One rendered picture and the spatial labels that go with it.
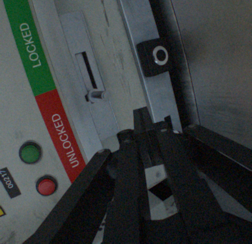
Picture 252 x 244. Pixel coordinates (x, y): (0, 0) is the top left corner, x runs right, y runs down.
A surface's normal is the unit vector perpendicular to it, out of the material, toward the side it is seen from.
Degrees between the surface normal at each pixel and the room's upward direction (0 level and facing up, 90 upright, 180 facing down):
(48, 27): 90
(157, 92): 90
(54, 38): 90
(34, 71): 90
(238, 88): 0
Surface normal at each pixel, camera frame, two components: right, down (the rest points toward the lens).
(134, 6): 0.46, 0.11
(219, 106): -0.84, 0.37
